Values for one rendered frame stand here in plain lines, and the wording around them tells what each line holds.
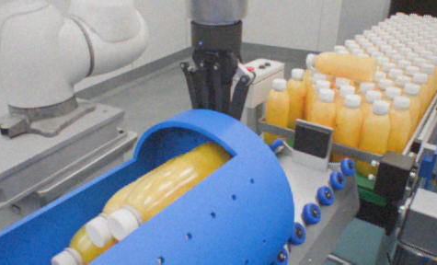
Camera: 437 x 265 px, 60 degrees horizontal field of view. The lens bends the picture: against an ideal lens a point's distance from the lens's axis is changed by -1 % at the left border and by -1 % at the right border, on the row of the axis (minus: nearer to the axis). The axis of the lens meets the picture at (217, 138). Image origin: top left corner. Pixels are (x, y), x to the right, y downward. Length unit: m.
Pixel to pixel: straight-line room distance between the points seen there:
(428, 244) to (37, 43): 1.06
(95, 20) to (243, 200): 0.64
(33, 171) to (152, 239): 0.52
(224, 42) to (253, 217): 0.24
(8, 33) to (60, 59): 0.11
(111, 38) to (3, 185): 0.42
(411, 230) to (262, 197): 0.69
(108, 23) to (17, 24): 0.20
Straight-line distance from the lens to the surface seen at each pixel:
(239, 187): 0.48
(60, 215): 0.61
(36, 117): 0.95
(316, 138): 0.98
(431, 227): 1.12
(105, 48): 0.99
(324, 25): 5.35
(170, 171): 0.51
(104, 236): 0.53
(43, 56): 0.91
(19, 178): 0.86
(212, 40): 0.54
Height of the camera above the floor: 1.46
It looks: 27 degrees down
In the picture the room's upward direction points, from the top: straight up
